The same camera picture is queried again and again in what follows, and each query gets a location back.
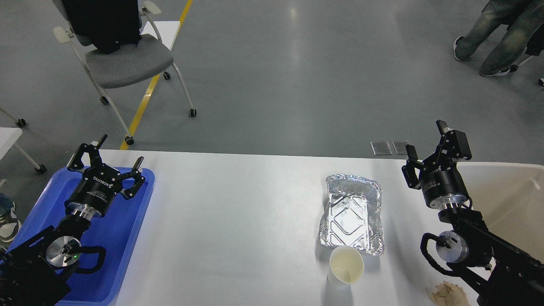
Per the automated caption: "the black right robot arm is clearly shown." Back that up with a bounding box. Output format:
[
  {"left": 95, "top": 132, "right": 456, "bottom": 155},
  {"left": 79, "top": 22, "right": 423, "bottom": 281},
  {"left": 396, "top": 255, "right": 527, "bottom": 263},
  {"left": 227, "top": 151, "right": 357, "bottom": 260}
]
[{"left": 401, "top": 120, "right": 544, "bottom": 306}]

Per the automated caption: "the white paper cup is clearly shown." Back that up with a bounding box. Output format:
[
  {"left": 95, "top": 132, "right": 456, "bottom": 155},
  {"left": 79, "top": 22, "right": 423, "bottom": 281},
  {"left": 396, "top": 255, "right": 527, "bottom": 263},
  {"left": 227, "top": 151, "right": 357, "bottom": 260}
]
[{"left": 328, "top": 246, "right": 365, "bottom": 287}]

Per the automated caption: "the grey office chair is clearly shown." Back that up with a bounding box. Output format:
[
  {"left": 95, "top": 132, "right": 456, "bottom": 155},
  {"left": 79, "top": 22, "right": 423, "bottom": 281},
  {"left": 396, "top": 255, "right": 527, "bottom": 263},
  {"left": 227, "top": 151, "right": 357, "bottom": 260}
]
[{"left": 53, "top": 0, "right": 198, "bottom": 146}]

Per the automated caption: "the black jacket on chair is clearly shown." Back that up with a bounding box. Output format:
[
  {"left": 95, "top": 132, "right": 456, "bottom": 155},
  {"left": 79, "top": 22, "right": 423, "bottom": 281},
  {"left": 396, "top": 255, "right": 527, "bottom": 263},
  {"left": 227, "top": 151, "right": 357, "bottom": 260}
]
[{"left": 62, "top": 0, "right": 142, "bottom": 54}]

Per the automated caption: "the floor outlet plate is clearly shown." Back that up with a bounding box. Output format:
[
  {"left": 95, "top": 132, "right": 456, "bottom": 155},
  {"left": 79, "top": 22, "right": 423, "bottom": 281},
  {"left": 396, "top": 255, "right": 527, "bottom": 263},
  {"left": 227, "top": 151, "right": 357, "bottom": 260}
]
[
  {"left": 370, "top": 141, "right": 392, "bottom": 156},
  {"left": 393, "top": 141, "right": 411, "bottom": 156}
]

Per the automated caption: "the white side table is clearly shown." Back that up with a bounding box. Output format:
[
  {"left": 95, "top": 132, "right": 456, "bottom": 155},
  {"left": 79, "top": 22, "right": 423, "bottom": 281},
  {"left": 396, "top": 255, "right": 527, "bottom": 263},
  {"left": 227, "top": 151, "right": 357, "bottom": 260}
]
[{"left": 0, "top": 107, "right": 47, "bottom": 174}]

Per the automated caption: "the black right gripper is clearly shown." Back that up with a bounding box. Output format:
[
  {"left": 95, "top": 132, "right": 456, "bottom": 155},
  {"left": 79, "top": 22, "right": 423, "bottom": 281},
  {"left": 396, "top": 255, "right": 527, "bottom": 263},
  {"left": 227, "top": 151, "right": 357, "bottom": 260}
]
[{"left": 401, "top": 120, "right": 472, "bottom": 210}]

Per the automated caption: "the beige plastic bin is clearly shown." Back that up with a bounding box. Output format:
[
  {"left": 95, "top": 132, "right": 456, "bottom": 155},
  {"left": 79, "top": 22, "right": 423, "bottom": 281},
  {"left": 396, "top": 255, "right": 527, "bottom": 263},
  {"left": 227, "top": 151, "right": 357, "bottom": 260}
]
[{"left": 457, "top": 162, "right": 544, "bottom": 261}]

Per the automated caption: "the person in green trousers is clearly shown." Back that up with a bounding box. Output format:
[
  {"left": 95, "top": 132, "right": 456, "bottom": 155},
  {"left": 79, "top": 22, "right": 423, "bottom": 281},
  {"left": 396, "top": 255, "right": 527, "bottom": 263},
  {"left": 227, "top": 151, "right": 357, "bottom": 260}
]
[{"left": 453, "top": 0, "right": 544, "bottom": 77}]

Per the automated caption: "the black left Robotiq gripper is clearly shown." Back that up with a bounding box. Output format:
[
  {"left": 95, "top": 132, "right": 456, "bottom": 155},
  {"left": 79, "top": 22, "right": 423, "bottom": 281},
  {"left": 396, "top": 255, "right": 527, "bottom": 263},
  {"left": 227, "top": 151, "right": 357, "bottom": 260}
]
[{"left": 65, "top": 134, "right": 146, "bottom": 218}]

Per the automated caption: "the grey white sneaker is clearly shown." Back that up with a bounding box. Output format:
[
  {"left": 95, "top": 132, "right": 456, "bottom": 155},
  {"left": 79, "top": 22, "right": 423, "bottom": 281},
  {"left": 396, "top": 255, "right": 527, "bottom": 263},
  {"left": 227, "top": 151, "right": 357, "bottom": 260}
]
[{"left": 0, "top": 201, "right": 22, "bottom": 243}]

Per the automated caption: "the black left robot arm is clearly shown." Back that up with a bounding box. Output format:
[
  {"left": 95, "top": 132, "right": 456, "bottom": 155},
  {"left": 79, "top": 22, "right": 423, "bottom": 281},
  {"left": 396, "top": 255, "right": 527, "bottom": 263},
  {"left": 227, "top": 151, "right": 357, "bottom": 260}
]
[{"left": 1, "top": 134, "right": 146, "bottom": 306}]

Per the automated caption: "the crumpled brown paper napkin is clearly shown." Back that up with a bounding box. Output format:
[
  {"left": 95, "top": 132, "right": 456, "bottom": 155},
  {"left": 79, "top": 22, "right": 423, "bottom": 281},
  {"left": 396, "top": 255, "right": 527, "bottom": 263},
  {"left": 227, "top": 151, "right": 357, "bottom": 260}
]
[{"left": 428, "top": 281, "right": 470, "bottom": 306}]

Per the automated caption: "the aluminium foil tray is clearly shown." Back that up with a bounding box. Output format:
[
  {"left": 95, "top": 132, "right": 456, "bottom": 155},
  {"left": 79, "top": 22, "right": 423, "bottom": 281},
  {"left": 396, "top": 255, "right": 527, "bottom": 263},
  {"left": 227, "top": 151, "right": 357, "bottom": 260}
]
[{"left": 318, "top": 174, "right": 385, "bottom": 256}]

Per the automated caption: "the right floor outlet plate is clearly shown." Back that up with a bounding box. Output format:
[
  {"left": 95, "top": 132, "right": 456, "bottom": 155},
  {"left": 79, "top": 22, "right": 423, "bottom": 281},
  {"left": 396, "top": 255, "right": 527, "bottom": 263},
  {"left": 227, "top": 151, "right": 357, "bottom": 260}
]
[{"left": 393, "top": 141, "right": 411, "bottom": 156}]

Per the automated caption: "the blue plastic tray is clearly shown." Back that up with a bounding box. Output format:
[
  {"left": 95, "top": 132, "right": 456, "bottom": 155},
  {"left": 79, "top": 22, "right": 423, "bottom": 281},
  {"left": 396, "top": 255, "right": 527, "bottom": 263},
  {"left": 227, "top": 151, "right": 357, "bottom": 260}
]
[{"left": 9, "top": 168, "right": 155, "bottom": 306}]

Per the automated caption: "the left floor outlet plate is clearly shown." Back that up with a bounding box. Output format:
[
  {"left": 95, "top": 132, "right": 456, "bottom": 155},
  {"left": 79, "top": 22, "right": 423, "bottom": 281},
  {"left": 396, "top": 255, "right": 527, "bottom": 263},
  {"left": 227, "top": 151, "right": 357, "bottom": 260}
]
[{"left": 370, "top": 141, "right": 392, "bottom": 156}]

